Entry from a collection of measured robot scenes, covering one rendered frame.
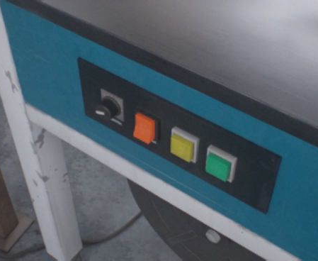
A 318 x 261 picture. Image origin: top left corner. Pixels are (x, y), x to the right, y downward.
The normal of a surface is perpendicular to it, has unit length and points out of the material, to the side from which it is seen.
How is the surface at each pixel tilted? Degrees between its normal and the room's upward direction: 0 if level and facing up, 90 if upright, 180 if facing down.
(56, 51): 90
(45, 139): 90
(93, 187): 0
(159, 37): 0
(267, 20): 0
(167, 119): 90
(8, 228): 90
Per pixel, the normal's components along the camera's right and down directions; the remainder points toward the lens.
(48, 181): 0.81, 0.43
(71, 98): -0.59, 0.58
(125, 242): 0.00, -0.70
